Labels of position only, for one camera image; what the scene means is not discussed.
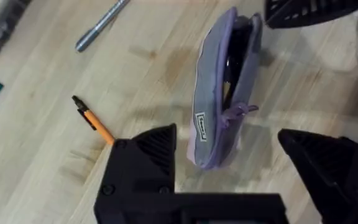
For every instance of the grey metallic pen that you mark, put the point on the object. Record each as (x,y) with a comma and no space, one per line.
(99,26)

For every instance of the grey and purple zip bag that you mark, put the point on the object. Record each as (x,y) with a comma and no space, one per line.
(211,105)

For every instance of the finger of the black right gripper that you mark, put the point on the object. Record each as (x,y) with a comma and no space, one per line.
(303,12)

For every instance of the orange pen with black cap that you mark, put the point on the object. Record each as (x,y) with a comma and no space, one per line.
(95,122)

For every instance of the clear bag of dark parts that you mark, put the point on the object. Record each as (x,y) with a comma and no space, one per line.
(2,25)

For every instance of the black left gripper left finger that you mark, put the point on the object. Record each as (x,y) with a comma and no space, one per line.
(135,168)

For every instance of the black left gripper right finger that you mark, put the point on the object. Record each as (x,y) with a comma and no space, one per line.
(337,177)

